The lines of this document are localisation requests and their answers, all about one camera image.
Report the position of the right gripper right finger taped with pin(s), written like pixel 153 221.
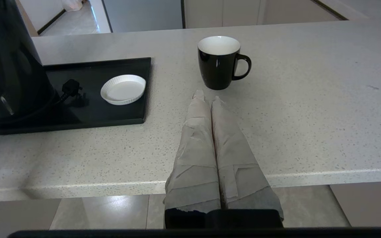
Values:
pixel 236 165

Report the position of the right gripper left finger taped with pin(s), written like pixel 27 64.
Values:
pixel 197 158

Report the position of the black mug white inside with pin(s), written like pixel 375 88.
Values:
pixel 217 70

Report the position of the black electric kettle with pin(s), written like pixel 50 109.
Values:
pixel 8 59

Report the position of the black rectangular serving tray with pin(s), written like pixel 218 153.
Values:
pixel 117 114

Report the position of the white round saucer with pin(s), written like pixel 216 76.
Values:
pixel 123 90

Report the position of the beige kitchen base cabinets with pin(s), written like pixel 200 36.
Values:
pixel 260 11

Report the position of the white plastic bag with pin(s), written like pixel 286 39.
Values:
pixel 72 4

